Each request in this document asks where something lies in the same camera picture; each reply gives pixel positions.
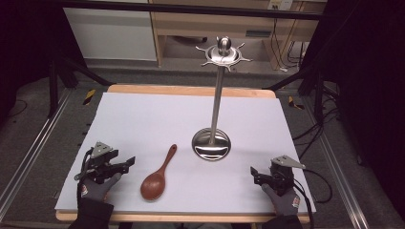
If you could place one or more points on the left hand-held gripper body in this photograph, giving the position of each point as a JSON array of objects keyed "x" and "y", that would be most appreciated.
[{"x": 101, "y": 159}]

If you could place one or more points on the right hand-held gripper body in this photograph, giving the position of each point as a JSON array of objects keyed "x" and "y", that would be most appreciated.
[{"x": 282, "y": 173}]

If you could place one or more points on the person's right hand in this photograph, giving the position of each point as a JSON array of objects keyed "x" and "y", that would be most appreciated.
[{"x": 284, "y": 202}]

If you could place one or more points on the person's left hand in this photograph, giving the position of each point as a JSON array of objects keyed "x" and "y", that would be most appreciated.
[{"x": 97, "y": 188}]

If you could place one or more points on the brown wooden spoon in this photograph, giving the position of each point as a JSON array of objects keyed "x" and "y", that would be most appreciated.
[{"x": 155, "y": 184}]

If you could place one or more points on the metal utensil rack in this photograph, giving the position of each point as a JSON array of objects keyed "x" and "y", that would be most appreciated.
[{"x": 211, "y": 146}]

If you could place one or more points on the white table mat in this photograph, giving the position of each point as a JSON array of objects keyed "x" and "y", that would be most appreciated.
[{"x": 178, "y": 127}]

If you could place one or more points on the yellow black tape marker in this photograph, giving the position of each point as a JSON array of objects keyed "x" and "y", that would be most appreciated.
[
  {"x": 89, "y": 97},
  {"x": 295, "y": 104}
]

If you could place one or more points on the black metal stand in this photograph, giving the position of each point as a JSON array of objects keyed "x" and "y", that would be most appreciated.
[
  {"x": 53, "y": 86},
  {"x": 316, "y": 95}
]

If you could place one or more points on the white cabinet panel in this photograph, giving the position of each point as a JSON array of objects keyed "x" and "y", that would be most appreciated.
[{"x": 108, "y": 33}]

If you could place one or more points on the wooden desk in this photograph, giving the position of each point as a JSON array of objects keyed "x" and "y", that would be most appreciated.
[{"x": 216, "y": 22}]

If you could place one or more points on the metal floor rail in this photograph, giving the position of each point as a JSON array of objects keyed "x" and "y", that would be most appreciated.
[
  {"x": 31, "y": 149},
  {"x": 337, "y": 168}
]

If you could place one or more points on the black frame bar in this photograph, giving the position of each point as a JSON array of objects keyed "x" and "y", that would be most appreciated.
[{"x": 191, "y": 9}]

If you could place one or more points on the white wall socket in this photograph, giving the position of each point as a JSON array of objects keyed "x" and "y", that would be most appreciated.
[{"x": 280, "y": 4}]

